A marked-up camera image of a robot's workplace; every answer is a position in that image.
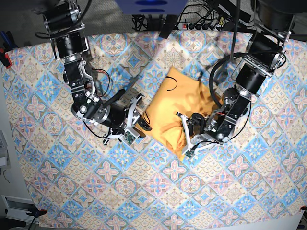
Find red clamp left edge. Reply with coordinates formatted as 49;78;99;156
0;48;12;69

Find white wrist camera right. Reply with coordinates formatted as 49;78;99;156
120;93;143;146

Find tangled black cables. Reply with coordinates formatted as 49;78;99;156
130;0;231;32

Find blue patterned tablecloth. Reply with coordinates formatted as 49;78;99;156
0;40;307;230

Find white power strip red switch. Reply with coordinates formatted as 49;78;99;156
176;22;222;31

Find aluminium rail with clamp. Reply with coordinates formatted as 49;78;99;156
1;195;47;224

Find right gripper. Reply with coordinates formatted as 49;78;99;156
95;89;152;145

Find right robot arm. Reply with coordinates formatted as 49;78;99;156
35;0;152;145

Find black clamp on table edge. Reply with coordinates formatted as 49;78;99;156
159;14;178;39

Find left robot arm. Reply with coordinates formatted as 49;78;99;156
177;0;296;158

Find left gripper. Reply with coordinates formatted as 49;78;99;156
176;112;216;153

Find yellow T-shirt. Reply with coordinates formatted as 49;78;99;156
137;67;217;161

